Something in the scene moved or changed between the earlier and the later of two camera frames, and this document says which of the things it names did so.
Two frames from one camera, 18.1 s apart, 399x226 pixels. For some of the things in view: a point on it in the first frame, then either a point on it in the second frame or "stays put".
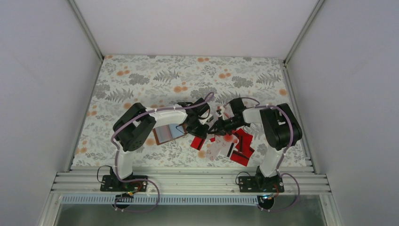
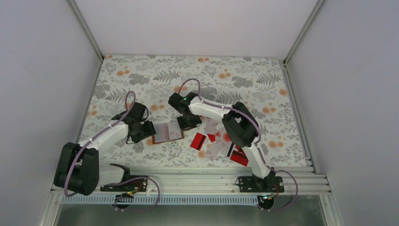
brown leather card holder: [165, 133] stays put
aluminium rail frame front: [188, 181] stays put
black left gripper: [200, 133] -> [149, 131]
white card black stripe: [226, 149] stays put
